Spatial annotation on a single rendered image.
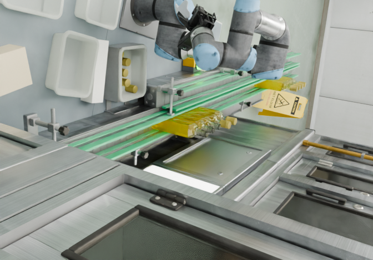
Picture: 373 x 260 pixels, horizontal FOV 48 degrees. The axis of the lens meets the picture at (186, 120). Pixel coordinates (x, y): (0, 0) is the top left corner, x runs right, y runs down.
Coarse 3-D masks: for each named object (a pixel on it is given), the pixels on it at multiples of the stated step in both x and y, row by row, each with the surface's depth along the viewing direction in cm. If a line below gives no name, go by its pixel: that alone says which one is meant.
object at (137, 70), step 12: (132, 48) 169; (144, 48) 176; (120, 60) 165; (132, 60) 181; (144, 60) 178; (120, 72) 166; (132, 72) 183; (144, 72) 180; (120, 84) 168; (132, 84) 184; (144, 84) 181; (120, 96) 169; (132, 96) 176
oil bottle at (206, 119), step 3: (183, 114) 189; (186, 114) 189; (189, 114) 189; (192, 114) 190; (195, 114) 190; (198, 114) 190; (195, 117) 186; (198, 117) 186; (201, 117) 186; (204, 117) 187; (207, 117) 187; (204, 120) 184; (207, 120) 185; (210, 120) 186; (207, 123) 184
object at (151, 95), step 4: (148, 84) 186; (148, 88) 185; (152, 88) 183; (156, 88) 182; (148, 92) 185; (152, 92) 184; (156, 92) 183; (144, 96) 187; (148, 96) 185; (152, 96) 184; (156, 96) 183; (144, 100) 187; (148, 100) 186; (152, 100) 185; (156, 100) 184; (144, 104) 188; (148, 104) 187; (152, 104) 185; (156, 104) 184
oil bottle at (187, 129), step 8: (168, 120) 180; (176, 120) 181; (184, 120) 181; (160, 128) 183; (168, 128) 181; (176, 128) 179; (184, 128) 176; (192, 128) 175; (184, 136) 177; (192, 136) 176
